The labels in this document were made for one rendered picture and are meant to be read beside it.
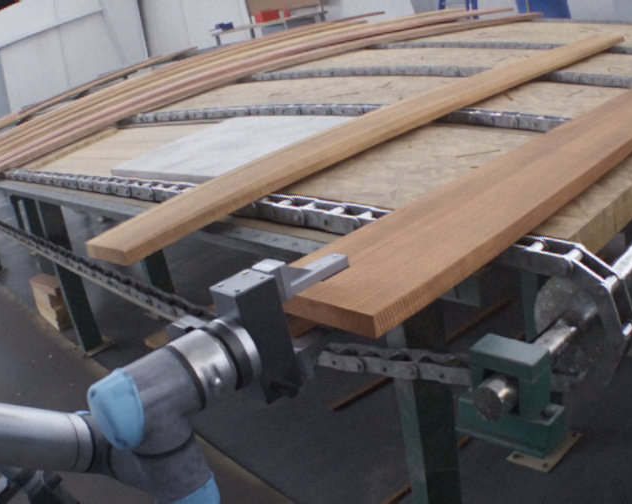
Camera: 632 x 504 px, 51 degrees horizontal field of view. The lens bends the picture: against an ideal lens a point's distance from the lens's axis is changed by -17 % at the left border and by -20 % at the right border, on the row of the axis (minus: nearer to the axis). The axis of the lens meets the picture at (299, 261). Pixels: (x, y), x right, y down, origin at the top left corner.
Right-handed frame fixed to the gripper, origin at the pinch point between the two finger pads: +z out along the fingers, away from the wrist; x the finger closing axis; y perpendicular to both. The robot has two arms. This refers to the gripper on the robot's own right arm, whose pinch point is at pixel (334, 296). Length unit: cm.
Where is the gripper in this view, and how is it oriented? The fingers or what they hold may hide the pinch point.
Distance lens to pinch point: 88.2
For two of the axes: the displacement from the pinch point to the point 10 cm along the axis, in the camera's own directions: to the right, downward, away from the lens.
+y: 6.2, 1.4, -7.7
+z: 7.5, -3.9, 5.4
